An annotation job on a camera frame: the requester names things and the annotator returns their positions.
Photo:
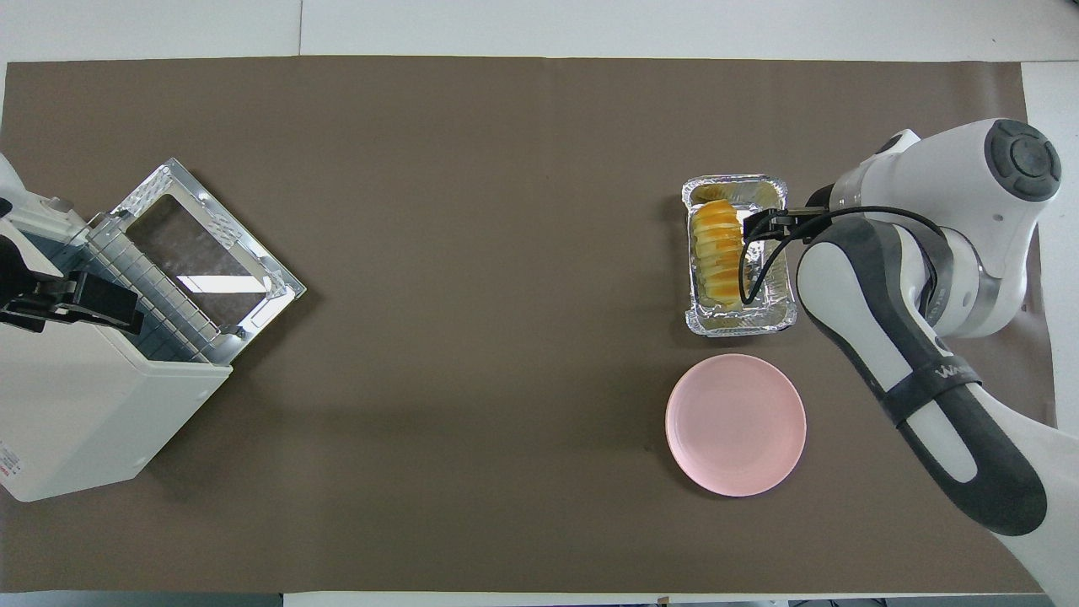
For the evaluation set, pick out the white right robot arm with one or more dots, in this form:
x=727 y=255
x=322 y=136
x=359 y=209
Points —
x=910 y=337

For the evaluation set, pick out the pink round plate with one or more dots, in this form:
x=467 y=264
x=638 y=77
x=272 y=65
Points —
x=735 y=426

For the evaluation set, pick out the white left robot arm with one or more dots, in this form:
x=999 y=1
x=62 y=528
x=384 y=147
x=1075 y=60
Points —
x=8 y=181

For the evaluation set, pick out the aluminium foil tray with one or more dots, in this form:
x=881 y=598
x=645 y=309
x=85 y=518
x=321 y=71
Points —
x=780 y=303

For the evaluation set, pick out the brown table mat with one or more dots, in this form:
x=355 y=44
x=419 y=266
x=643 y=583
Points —
x=506 y=253

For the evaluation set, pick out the white toaster oven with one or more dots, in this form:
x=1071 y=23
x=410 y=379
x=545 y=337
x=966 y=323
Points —
x=76 y=405

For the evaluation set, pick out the glass oven door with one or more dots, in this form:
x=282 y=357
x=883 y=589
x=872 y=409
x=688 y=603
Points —
x=202 y=253

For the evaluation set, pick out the sliced yellow bread loaf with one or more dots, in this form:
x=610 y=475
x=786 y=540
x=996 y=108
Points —
x=716 y=253

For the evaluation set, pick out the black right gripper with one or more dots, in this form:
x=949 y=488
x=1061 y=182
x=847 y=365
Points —
x=807 y=217

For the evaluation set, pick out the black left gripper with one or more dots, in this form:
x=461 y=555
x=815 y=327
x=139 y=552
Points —
x=25 y=282

